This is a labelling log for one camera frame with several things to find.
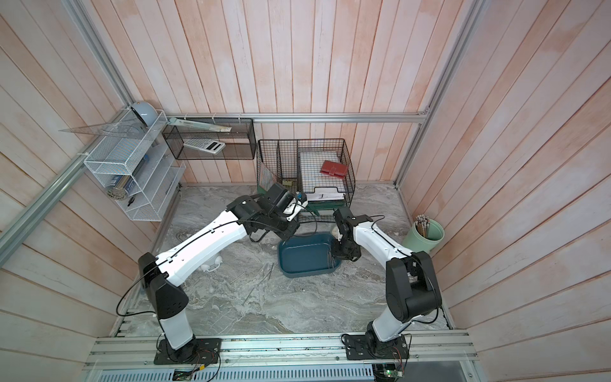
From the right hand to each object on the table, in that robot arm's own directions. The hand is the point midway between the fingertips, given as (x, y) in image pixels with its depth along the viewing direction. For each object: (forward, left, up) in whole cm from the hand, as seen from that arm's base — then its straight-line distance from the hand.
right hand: (340, 254), depth 90 cm
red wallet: (+30, +2, +18) cm, 34 cm away
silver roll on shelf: (+8, +75, +27) cm, 80 cm away
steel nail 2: (-1, +3, -4) cm, 5 cm away
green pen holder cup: (+1, -26, +8) cm, 27 cm away
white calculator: (+38, +56, +23) cm, 72 cm away
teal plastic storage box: (+1, +13, -4) cm, 14 cm away
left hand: (0, +18, +17) cm, 25 cm away
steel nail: (-5, +27, -4) cm, 28 cm away
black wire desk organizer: (+46, +27, +8) cm, 54 cm away
